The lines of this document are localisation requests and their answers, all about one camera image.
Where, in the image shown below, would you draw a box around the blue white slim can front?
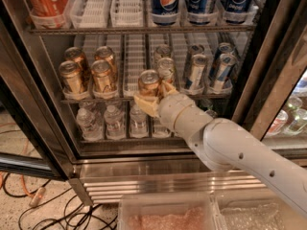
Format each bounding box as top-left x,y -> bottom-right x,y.
184,54 -> 208,90

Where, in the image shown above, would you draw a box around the green can right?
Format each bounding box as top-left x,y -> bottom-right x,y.
200,99 -> 218,118

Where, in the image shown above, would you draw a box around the water bottle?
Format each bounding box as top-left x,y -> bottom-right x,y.
130,104 -> 148,138
104,104 -> 126,140
76,108 -> 103,142

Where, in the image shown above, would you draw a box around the silver can back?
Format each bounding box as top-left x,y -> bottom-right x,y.
153,44 -> 172,61

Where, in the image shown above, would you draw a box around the water bottle right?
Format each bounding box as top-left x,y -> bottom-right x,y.
130,104 -> 148,138

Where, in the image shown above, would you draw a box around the silver can front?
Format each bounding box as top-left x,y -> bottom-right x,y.
157,57 -> 176,83

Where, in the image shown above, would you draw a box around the blue white can right front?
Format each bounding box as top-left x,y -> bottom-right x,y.
209,54 -> 237,92

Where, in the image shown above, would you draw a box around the top wire shelf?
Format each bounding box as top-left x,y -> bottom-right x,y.
29,25 -> 256,35

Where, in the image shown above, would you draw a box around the clear bin right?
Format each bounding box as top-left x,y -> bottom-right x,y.
214,189 -> 307,230

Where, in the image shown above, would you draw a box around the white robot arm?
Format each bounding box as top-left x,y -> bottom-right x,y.
134,80 -> 307,217

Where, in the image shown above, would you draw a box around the blue white slim can back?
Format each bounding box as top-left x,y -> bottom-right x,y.
186,44 -> 204,60

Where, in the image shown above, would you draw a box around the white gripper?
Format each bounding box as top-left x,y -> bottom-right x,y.
133,80 -> 195,128

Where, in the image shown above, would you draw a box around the wire shelf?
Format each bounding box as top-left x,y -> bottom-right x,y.
61,94 -> 230,104
29,25 -> 256,35

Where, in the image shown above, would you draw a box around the blue white slim can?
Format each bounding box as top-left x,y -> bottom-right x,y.
186,44 -> 204,60
184,54 -> 208,90

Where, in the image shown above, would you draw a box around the water bottle left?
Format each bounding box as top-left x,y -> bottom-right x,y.
76,108 -> 103,142

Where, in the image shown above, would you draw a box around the water bottle middle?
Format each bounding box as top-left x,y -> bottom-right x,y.
104,104 -> 126,140

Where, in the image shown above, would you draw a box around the silver can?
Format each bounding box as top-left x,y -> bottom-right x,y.
157,57 -> 176,83
153,44 -> 172,61

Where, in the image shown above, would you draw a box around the black floor cables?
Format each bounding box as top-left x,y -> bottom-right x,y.
2,172 -> 119,230

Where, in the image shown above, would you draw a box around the middle wire shelf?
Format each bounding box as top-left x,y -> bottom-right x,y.
61,94 -> 230,104

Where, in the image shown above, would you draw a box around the clear bin pink contents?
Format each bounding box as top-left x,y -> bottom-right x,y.
118,192 -> 216,230

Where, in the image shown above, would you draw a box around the orange extension cord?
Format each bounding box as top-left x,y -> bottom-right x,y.
0,122 -> 47,208

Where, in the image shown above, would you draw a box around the open fridge door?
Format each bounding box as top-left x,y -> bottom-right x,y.
0,2 -> 73,180

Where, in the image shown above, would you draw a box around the orange can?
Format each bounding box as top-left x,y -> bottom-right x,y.
91,59 -> 116,93
64,47 -> 90,79
94,46 -> 118,78
59,60 -> 85,94
138,69 -> 160,97

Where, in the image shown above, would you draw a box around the blue white can right back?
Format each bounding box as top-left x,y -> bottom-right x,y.
215,42 -> 235,58

